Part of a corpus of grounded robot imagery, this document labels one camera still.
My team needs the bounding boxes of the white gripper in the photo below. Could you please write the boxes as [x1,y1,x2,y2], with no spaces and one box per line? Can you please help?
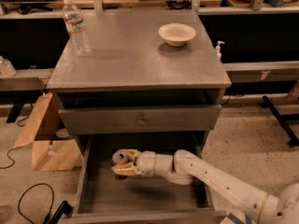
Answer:
[112,149,156,176]

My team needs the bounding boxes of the orange soda can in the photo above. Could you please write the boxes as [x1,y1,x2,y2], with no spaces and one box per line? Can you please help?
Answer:
[111,150,129,180]

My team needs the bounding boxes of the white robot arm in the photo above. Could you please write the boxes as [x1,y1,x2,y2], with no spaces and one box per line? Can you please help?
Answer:
[111,149,299,224]

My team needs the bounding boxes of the open grey middle drawer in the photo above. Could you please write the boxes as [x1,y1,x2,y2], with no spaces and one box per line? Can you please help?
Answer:
[59,133,226,224]

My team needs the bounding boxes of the closed grey top drawer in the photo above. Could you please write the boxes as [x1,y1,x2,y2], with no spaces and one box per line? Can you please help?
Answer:
[59,105,221,134]

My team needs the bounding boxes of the grey wooden drawer cabinet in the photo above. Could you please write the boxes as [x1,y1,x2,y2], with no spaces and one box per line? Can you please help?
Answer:
[45,13,232,224]

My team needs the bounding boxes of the blue floor tape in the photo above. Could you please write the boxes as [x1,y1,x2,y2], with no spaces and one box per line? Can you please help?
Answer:
[227,213,253,224]

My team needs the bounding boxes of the white paper bowl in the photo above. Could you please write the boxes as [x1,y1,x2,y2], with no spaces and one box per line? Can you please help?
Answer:
[158,23,196,47]

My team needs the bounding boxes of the white pump dispenser bottle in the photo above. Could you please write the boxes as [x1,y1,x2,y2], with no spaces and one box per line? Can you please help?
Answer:
[215,41,225,60]

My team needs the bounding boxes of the clear plastic water bottle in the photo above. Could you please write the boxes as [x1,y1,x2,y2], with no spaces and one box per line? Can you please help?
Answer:
[63,0,91,56]

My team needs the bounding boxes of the black stand leg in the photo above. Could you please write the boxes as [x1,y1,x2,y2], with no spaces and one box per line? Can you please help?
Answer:
[261,95,299,147]

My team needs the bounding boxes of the black floor cable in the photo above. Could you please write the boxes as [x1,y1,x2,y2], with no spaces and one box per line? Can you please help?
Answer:
[17,183,73,224]

